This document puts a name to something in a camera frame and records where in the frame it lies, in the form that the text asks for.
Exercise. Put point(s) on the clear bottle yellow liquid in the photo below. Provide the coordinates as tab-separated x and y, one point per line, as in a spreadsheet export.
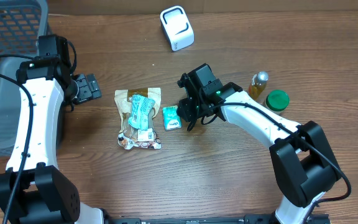
258	84

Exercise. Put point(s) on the brown patterned snack packet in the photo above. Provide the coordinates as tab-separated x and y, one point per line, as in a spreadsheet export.
143	139

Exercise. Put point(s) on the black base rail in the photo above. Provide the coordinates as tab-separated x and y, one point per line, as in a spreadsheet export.
197	221

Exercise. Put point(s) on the teal white snack packet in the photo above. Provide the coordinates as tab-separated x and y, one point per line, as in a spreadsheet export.
141	107

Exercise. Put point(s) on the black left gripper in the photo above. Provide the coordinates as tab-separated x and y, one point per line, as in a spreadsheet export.
90	89

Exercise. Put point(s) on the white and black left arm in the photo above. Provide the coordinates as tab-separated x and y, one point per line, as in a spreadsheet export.
32	189

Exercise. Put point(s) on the green white tissue pack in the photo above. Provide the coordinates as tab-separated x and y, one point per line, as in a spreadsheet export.
170	118

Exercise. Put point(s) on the green lid white jar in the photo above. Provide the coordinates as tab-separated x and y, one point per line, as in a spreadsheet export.
277	101

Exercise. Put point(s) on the grey plastic mesh basket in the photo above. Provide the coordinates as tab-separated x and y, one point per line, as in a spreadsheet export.
21	24

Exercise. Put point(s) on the beige brown paper pouch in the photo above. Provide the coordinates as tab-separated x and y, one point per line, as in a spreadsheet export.
123	100

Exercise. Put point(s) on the white barcode scanner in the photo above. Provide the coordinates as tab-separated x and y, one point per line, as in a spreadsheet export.
177	28

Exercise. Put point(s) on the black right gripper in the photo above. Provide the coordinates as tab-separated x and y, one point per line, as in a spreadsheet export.
191	116

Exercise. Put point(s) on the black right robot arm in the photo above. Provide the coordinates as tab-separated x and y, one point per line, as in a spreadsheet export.
304	164

